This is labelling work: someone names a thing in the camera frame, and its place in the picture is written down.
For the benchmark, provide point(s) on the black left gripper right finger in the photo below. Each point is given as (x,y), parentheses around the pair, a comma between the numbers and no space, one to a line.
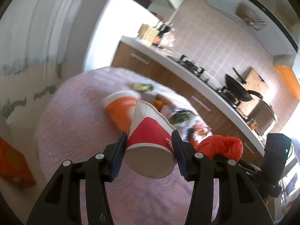
(239,201)

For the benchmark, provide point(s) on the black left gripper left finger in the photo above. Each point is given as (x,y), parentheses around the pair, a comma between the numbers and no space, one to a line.
(59,202)

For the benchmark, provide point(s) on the red plastic bag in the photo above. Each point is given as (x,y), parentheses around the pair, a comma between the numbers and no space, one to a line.
(230,147)

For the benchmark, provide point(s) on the red white paper cup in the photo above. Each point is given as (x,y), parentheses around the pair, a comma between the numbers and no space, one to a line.
(149,150)

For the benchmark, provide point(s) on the wooden kitchen cabinet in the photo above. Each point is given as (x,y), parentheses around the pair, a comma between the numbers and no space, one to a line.
(130,58)

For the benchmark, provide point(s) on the colourful puzzle cube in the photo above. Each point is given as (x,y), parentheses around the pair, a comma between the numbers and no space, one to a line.
(252,124)

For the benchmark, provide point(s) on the steel pot with lid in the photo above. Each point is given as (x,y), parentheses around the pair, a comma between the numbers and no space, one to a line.
(261,112)

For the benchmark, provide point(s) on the wooden cutting board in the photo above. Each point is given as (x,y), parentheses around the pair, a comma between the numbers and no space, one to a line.
(255,82)

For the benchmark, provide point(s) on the black wok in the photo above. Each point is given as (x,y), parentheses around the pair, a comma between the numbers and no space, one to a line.
(237,88)

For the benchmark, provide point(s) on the pink patterned tablecloth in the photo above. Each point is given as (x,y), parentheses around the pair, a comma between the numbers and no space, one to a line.
(75,126)

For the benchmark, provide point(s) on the gas stove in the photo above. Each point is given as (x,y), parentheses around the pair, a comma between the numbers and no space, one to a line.
(206,78)

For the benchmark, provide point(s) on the orange white paper cup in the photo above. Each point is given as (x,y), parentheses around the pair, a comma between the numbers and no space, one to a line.
(120,107)

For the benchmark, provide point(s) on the white range hood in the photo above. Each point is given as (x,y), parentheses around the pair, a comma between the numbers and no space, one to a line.
(260,22)

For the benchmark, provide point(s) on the green vegetable stalk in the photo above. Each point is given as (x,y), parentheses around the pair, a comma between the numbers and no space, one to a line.
(139,87)

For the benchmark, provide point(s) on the white countertop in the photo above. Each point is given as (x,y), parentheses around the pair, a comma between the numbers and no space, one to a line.
(202,88)

